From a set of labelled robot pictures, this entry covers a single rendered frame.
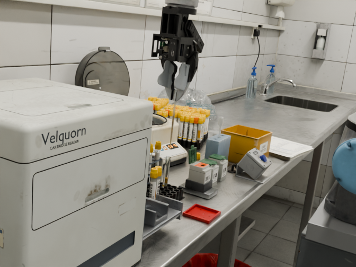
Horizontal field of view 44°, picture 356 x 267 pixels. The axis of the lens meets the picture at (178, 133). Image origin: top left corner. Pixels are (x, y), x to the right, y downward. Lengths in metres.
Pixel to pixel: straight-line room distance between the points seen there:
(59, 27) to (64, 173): 0.93
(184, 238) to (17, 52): 0.74
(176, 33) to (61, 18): 0.57
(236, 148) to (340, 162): 0.62
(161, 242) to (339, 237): 0.37
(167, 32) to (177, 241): 0.44
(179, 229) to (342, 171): 0.36
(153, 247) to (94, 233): 0.23
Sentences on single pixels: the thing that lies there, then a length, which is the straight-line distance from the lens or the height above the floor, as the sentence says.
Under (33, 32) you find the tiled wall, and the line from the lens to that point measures 1.40.
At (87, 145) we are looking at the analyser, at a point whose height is 1.13.
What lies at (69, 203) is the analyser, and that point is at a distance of 0.62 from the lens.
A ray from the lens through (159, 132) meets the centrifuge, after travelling 1.35.
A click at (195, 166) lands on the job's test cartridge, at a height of 0.95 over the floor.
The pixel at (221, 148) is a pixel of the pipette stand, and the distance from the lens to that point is 1.35.
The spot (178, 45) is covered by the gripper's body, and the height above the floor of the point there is 1.25.
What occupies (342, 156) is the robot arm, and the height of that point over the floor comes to 1.09.
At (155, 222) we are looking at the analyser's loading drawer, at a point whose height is 0.92.
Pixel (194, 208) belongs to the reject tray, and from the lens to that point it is 1.08.
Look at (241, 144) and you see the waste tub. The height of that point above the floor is 0.94.
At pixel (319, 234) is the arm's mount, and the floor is 0.89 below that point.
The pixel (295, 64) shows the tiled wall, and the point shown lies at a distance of 3.52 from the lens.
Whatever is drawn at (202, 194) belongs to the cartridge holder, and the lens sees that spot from 1.15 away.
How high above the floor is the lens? 1.31
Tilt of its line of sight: 14 degrees down
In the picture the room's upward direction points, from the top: 6 degrees clockwise
